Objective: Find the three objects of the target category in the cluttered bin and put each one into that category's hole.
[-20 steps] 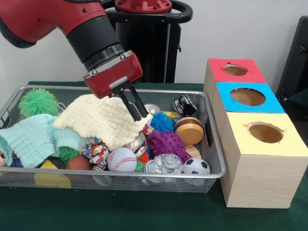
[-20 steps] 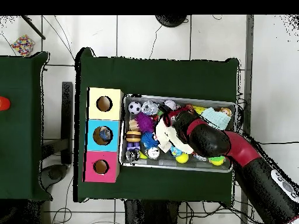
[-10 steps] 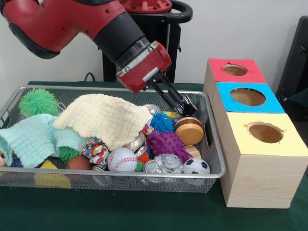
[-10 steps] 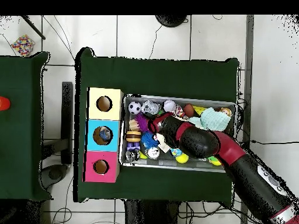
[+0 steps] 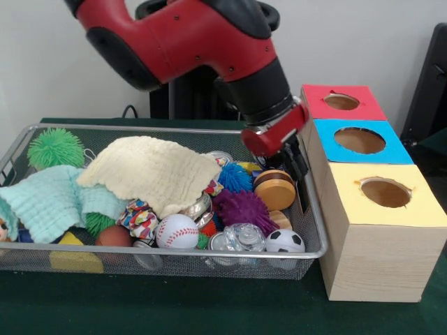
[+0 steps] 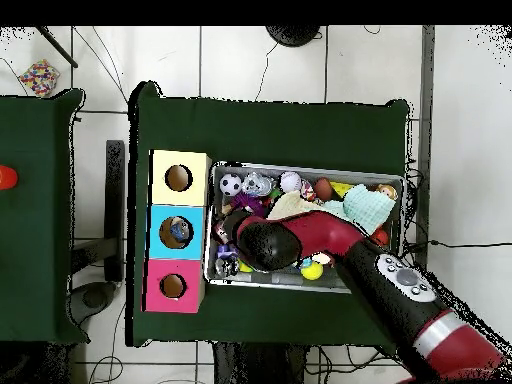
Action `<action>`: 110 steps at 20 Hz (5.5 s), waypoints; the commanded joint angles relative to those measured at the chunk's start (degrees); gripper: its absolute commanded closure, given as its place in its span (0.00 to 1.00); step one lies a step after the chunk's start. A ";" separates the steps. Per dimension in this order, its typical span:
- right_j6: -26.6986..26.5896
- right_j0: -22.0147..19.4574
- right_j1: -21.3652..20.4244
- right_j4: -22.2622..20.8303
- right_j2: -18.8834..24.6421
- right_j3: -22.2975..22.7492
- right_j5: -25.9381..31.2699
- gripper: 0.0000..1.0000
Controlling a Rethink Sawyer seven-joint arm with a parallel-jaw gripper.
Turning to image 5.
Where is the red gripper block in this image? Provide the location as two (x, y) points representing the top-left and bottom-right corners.
(241, 103), (311, 181)

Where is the silver red drink can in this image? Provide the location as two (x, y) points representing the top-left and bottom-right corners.
(208, 231), (231, 253)

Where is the cream yellow waffle cloth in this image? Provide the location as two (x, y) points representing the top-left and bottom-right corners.
(77, 136), (223, 218)

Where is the wooden box with three holes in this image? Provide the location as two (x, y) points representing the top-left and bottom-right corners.
(295, 84), (447, 303)

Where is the shallow clear mesh bin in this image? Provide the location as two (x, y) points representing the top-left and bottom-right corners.
(0, 124), (329, 281)

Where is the brown wooden yo-yo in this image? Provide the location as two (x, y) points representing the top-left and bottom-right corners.
(253, 170), (297, 212)

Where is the blue spiky ball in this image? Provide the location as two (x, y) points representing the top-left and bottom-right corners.
(218, 163), (254, 194)

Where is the purple spiky ball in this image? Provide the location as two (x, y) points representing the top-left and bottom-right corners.
(212, 190), (279, 237)

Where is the small soccer ball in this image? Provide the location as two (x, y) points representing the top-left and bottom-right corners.
(265, 229), (306, 253)

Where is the small baseball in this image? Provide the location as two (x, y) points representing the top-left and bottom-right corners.
(156, 214), (200, 250)

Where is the black upright panel stand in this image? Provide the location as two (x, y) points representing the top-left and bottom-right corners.
(402, 23), (447, 158)

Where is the multicoloured patterned fabric ball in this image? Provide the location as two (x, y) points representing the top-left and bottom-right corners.
(117, 199), (160, 241)

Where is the dark green table cloth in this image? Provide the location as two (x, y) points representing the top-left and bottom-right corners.
(0, 117), (447, 335)

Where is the brown rubber ball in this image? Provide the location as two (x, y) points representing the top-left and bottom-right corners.
(96, 225), (135, 248)

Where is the small green spiky ball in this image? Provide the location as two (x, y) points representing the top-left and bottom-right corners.
(85, 213), (117, 239)

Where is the green spiky rubber ball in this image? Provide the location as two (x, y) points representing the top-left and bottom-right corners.
(27, 127), (86, 170)

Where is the yellow toy block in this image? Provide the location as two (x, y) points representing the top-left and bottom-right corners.
(49, 232), (105, 273)

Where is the mint green waffle cloth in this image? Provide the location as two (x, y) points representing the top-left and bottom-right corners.
(0, 164), (128, 244)

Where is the small doll figure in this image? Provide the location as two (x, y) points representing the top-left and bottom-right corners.
(0, 216), (18, 243)

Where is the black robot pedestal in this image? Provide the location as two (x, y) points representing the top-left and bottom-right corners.
(135, 0), (281, 121)

